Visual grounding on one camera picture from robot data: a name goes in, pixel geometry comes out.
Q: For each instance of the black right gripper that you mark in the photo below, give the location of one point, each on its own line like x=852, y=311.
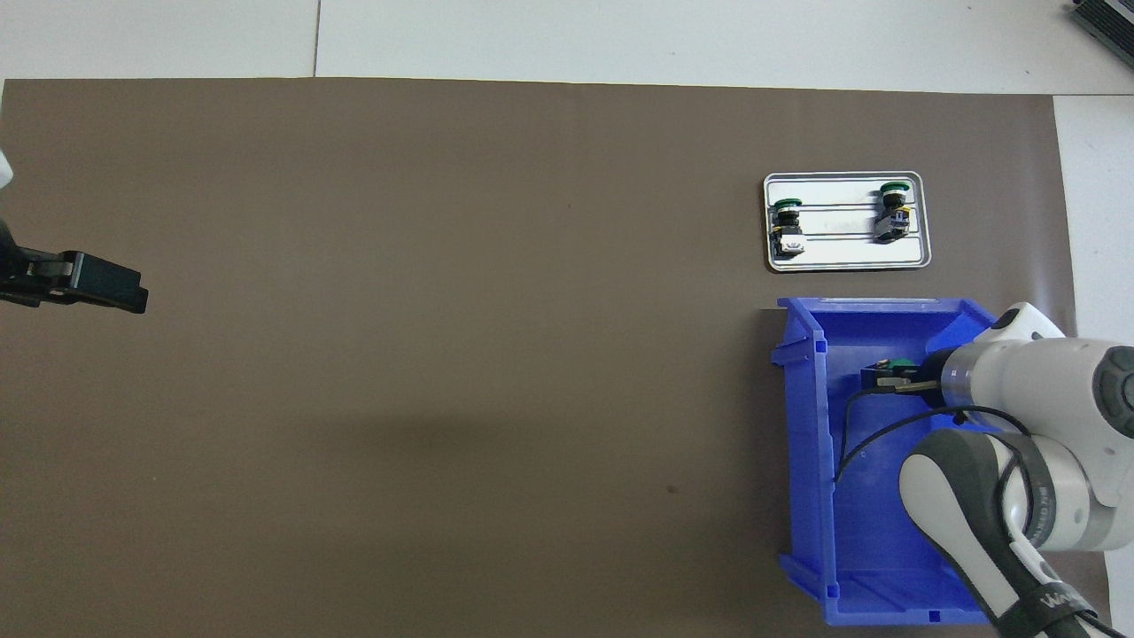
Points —
x=935, y=379

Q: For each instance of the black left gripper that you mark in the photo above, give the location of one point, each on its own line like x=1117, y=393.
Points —
x=13, y=275

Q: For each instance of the green push button switch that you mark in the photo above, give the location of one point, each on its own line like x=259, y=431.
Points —
x=893, y=213
x=904, y=366
x=787, y=229

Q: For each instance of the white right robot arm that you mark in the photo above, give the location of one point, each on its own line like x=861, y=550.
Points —
x=1045, y=390

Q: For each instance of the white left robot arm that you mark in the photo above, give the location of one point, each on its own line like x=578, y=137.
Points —
x=3, y=168

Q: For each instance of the silver metal tray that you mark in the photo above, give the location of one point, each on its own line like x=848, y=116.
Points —
x=842, y=248

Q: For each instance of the blue plastic storage bin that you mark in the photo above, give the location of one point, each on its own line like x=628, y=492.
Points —
x=877, y=532

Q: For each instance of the brown table mat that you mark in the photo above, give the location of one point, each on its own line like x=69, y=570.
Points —
x=443, y=354

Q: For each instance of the grey ribbed metal device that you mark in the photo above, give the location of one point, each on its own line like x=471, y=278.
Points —
x=1107, y=25

